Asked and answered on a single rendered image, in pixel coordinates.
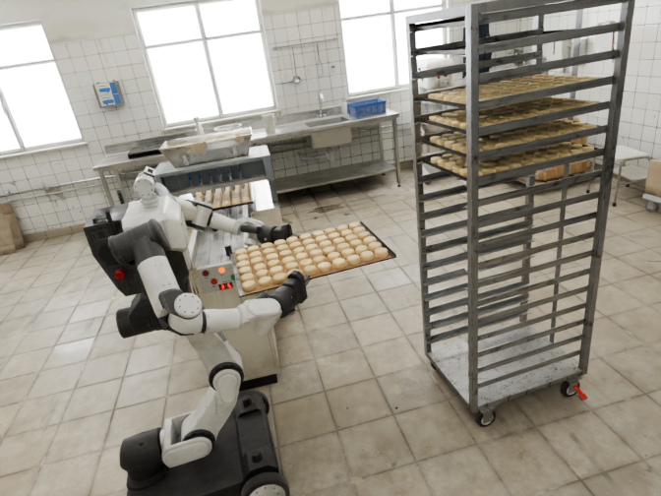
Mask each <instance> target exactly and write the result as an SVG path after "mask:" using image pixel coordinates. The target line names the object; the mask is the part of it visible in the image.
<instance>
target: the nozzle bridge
mask: <svg viewBox="0 0 661 496"><path fill-rule="evenodd" d="M239 163H240V170H241V172H242V176H243V179H239V174H238V168H239ZM229 165H230V172H231V174H232V178H233V181H230V179H229V176H228V170H229ZM219 168H220V174H221V175H222V180H223V182H222V183H220V182H219V178H218V173H219ZM155 170H156V173H155V176H154V177H155V180H156V182H157V183H160V184H162V185H163V186H164V187H165V188H166V189H167V190H168V191H169V192H170V194H171V195H172V196H180V195H186V194H191V193H197V192H203V191H208V190H213V189H218V188H224V187H229V186H235V185H240V184H246V183H251V182H257V181H262V180H267V181H268V182H269V186H270V195H271V200H272V202H273V203H275V202H278V198H277V194H276V188H275V183H274V176H273V170H272V165H271V160H270V153H269V149H268V146H267V145H265V146H259V147H253V148H250V149H249V155H246V156H240V157H236V158H230V159H224V160H218V161H213V162H207V163H201V164H195V165H190V166H184V167H178V168H174V167H173V165H172V164H171V163H170V162H163V163H160V164H159V165H158V167H157V168H156V169H155ZM209 170H210V176H211V177H212V181H213V184H212V185H210V181H209ZM199 171H200V175H201V178H202V180H203V184H204V186H200V182H199ZM189 172H190V177H191V180H192V182H193V186H194V188H190V185H189V179H188V177H189Z"/></svg>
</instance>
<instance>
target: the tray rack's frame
mask: <svg viewBox="0 0 661 496"><path fill-rule="evenodd" d="M563 1H570V0H496V1H488V2H481V3H479V14H482V13H489V12H496V11H503V10H509V9H516V8H522V7H529V6H541V5H545V4H550V3H556V2H563ZM634 4H635V0H622V5H621V13H620V21H619V29H618V38H617V46H616V54H615V63H614V71H613V80H612V87H611V96H610V104H609V113H608V121H607V129H606V138H605V146H604V154H603V162H602V171H601V179H600V187H599V196H598V204H597V213H596V220H595V229H594V237H593V246H592V254H591V262H590V271H589V279H588V288H587V295H586V304H585V312H584V321H583V329H582V337H581V346H580V354H579V362H578V361H576V360H575V359H574V358H573V357H571V358H568V359H565V360H562V361H559V362H556V363H553V364H550V365H547V366H544V367H541V368H538V369H535V370H532V371H529V372H526V373H523V374H520V375H517V376H514V377H511V378H508V379H506V380H503V381H500V382H497V383H494V384H491V385H488V386H485V387H482V388H480V389H478V411H481V412H482V413H483V424H484V423H487V422H489V421H492V420H493V409H496V408H495V405H497V404H500V403H505V402H508V401H511V400H514V399H516V398H519V397H522V396H525V395H528V394H531V393H534V392H537V391H539V390H542V389H545V388H548V387H551V386H554V385H557V384H560V383H562V382H565V381H568V382H569V383H570V386H569V393H572V392H575V389H574V387H572V386H571V384H574V383H578V380H580V379H582V378H581V377H580V376H581V375H584V374H587V368H588V361H589V353H590V346H591V338H592V331H593V323H594V315H595V308H596V300H597V292H598V284H599V278H600V270H601V262H602V255H603V247H604V239H605V231H606V224H607V216H608V209H609V201H610V194H611V186H612V178H613V171H614V163H615V155H616V147H617V141H618V133H619V125H620V118H621V110H622V102H623V94H624V87H625V79H626V71H627V65H628V57H629V49H630V41H631V27H632V19H633V12H634ZM462 16H466V5H463V6H457V7H452V8H447V9H443V10H437V11H432V12H427V13H421V14H416V15H411V16H408V23H409V24H415V23H422V22H429V21H435V20H441V19H448V18H455V17H462ZM543 28H544V15H542V16H535V17H534V24H533V29H534V30H537V29H543ZM537 333H540V332H539V331H537V330H536V329H535V328H533V327H532V326H531V325H529V326H526V327H523V328H520V329H517V330H513V331H510V332H507V333H504V334H501V335H497V336H494V337H491V338H488V339H485V340H481V341H479V342H478V351H481V350H484V349H487V348H491V347H494V346H497V345H500V344H503V343H506V342H510V341H515V340H518V339H521V338H524V337H527V336H531V335H534V334H537ZM554 338H555V334H551V335H550V339H548V338H546V337H543V338H539V339H536V340H533V341H528V342H525V343H522V344H519V345H515V346H512V347H509V348H506V349H503V350H500V351H497V352H494V353H490V354H487V355H484V356H481V357H478V368H479V367H482V366H485V365H488V364H491V363H494V362H497V361H500V360H503V359H506V358H509V357H513V356H516V355H519V354H522V353H525V352H527V351H530V350H533V349H536V348H539V347H542V346H545V345H548V344H551V343H554ZM466 340H468V337H466V338H463V339H460V340H457V341H451V342H448V343H445V344H442V345H438V346H435V347H432V352H428V353H427V357H428V359H429V360H430V361H431V362H432V364H433V365H434V366H435V367H436V369H437V370H438V371H439V372H440V374H441V375H442V376H443V377H444V379H445V380H446V381H447V382H448V384H449V385H450V386H451V387H452V389H453V390H454V391H455V392H456V394H457V395H458V396H459V397H460V399H461V400H462V401H463V402H464V404H465V405H466V406H467V407H468V409H469V392H468V391H467V390H466V389H465V388H466V387H469V377H468V376H467V375H466V373H465V372H468V360H467V359H466V358H465V356H467V355H468V343H467V342H466ZM564 354H567V353H566V352H565V351H563V350H562V349H561V348H560V347H556V348H553V349H550V350H547V351H544V352H541V353H538V354H535V355H532V356H529V357H526V358H523V359H520V360H518V361H515V362H512V363H509V364H506V365H502V366H499V367H496V368H493V369H490V370H487V371H484V372H481V373H478V383H481V382H484V381H487V380H490V379H493V378H496V377H499V376H502V375H505V374H508V373H510V372H513V371H516V370H519V369H522V368H525V367H528V366H531V365H534V364H537V363H540V362H543V361H546V360H549V359H552V358H555V357H558V356H561V355H564Z"/></svg>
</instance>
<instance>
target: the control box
mask: <svg viewBox="0 0 661 496"><path fill-rule="evenodd" d="M219 268H225V272H224V273H220V272H219V271H218V269H219ZM203 271H208V272H209V275H208V276H207V277H205V276H203ZM197 274H198V277H199V281H200V284H201V288H202V291H203V294H205V293H209V292H214V291H219V290H223V289H221V287H220V285H221V284H223V285H224V286H223V285H222V286H223V287H224V289H228V288H229V287H230V284H231V287H230V288H233V287H237V285H236V280H232V279H231V276H232V275H234V272H233V267H232V262H231V261H227V262H222V263H217V264H212V265H207V266H202V267H197ZM212 279H216V280H217V283H216V284H212V283H211V280H212ZM229 283H230V284H229ZM228 285H229V287H228Z"/></svg>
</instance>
